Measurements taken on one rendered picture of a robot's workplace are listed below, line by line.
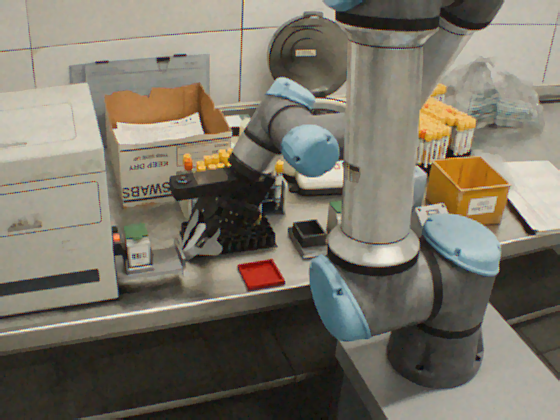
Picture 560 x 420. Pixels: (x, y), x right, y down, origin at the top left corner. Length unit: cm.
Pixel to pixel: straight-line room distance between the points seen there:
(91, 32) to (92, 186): 64
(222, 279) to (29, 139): 43
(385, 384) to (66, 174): 57
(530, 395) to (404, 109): 50
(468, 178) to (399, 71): 84
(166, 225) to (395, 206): 67
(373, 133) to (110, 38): 99
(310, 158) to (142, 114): 73
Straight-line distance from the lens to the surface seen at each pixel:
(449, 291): 87
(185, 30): 164
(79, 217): 106
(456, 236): 89
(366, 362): 101
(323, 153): 97
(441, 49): 86
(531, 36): 216
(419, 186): 139
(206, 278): 120
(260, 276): 120
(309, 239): 126
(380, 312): 82
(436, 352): 95
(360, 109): 73
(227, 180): 110
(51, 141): 103
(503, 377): 103
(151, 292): 117
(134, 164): 136
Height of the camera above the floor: 162
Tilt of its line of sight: 32 degrees down
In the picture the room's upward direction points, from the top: 4 degrees clockwise
